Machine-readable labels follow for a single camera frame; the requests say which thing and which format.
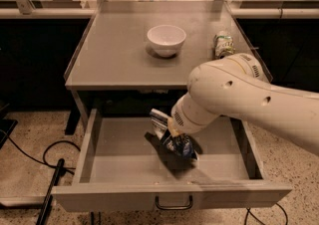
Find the grey open drawer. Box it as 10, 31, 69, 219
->
53, 110, 292, 212

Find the blue chip bag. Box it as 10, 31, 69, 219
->
150, 109, 197, 160

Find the grey cabinet table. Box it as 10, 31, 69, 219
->
65, 0, 257, 123

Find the black cable bottom right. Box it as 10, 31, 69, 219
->
243, 202, 289, 225

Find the green soda can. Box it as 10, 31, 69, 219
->
214, 31, 235, 59

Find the black pole on floor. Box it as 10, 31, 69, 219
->
36, 158, 65, 225

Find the white ceramic bowl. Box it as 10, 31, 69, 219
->
147, 25, 186, 58

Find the black object far left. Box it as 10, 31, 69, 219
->
0, 103, 18, 150

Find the black floor cable left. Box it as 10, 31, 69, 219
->
0, 128, 82, 175

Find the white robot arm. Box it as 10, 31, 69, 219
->
168, 53, 319, 155

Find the black drawer handle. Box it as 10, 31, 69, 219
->
155, 195, 193, 211

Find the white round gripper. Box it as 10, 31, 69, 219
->
167, 94, 218, 137

